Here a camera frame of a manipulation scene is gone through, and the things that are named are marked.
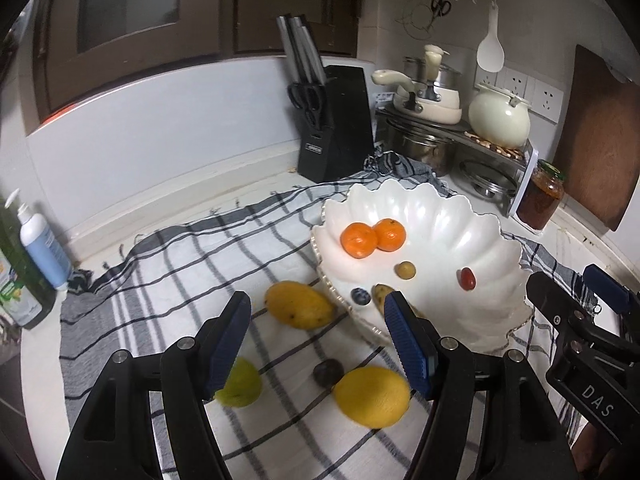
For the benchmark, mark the white rice paddle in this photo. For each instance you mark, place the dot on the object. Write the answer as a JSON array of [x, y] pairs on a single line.
[[490, 52]]

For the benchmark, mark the green apple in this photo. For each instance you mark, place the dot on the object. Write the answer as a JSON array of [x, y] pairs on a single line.
[[245, 387]]

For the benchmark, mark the small hanging scissors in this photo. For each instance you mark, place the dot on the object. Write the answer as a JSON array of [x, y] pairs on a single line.
[[441, 6]]

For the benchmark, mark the yellow lemon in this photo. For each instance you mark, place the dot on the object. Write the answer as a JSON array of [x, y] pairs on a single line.
[[372, 397]]

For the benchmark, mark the red grape tomato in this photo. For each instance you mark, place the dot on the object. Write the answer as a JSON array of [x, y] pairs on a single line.
[[467, 279]]

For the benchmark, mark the dark brown window frame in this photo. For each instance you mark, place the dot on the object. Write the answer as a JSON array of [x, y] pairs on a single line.
[[210, 10]]

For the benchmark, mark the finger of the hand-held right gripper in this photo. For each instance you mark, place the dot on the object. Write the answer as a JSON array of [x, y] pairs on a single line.
[[552, 302], [607, 290]]

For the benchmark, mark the dark purple plum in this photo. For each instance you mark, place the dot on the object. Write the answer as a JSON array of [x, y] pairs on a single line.
[[328, 373]]

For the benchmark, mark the green dish soap bottle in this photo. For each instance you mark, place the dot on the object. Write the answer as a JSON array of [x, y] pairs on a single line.
[[20, 285]]

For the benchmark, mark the black knife block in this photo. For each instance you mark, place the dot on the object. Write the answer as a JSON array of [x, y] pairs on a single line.
[[342, 125]]

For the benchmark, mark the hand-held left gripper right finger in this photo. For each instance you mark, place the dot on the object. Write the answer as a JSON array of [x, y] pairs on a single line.
[[407, 345]]

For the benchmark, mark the white wall socket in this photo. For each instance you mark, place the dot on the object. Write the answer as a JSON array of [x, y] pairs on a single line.
[[486, 80], [516, 82], [547, 101]]

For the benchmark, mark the glass jar with green lid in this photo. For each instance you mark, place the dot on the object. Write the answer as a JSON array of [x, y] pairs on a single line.
[[540, 197]]

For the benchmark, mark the steel pot with glass lid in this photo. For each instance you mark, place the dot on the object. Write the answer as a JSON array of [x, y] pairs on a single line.
[[447, 77]]

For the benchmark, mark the yellow mango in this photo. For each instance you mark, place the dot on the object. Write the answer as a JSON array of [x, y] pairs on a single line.
[[300, 305]]

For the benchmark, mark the yellow fruit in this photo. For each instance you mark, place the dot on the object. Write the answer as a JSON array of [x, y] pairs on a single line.
[[382, 295]]

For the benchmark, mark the grey checked cloth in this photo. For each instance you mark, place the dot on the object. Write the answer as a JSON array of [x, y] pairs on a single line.
[[175, 270]]

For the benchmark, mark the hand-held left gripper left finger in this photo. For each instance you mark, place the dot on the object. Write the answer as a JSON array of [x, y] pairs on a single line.
[[227, 345]]

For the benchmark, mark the dark blue blueberry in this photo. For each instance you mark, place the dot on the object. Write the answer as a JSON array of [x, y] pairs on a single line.
[[361, 297]]

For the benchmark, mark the small yellow-brown jujube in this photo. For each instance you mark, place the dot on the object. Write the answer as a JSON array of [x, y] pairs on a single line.
[[406, 270]]

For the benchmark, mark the white scalloped bowl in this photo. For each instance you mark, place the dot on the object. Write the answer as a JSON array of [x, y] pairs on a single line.
[[450, 230]]

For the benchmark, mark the steel stockpot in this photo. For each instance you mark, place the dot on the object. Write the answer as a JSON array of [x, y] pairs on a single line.
[[420, 147]]

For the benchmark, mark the steel kitchen shelf rack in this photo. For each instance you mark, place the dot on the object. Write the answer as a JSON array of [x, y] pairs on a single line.
[[522, 180]]

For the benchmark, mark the wooden bead trivet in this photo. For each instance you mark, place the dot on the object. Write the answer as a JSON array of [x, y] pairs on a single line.
[[495, 147]]

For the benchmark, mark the cream frying pan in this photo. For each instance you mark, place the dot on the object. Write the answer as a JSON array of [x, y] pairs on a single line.
[[430, 110]]

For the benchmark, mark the cream pot with lid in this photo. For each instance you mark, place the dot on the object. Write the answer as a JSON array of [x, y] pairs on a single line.
[[497, 120]]

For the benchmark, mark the orange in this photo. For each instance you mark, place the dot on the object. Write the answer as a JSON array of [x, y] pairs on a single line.
[[359, 241], [391, 235]]

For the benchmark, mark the blue pump bottle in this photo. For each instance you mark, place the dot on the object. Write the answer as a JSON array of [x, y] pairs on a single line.
[[45, 250]]

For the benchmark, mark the steel pot lids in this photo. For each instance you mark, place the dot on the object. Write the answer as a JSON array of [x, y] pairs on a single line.
[[487, 180]]

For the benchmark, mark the brown wooden cutting board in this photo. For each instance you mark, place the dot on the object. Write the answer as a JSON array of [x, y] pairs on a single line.
[[605, 145]]

